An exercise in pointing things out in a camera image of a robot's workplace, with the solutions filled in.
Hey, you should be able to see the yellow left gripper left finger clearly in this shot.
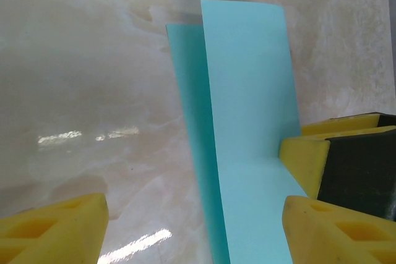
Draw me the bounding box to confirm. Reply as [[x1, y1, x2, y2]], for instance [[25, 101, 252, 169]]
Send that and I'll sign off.
[[0, 192, 110, 264]]

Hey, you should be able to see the teal paper sheet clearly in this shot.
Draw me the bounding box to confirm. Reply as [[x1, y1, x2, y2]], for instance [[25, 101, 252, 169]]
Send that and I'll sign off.
[[165, 0, 310, 264]]

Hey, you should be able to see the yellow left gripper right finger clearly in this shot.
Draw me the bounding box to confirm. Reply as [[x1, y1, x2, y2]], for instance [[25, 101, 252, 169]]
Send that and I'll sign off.
[[282, 195, 396, 264]]

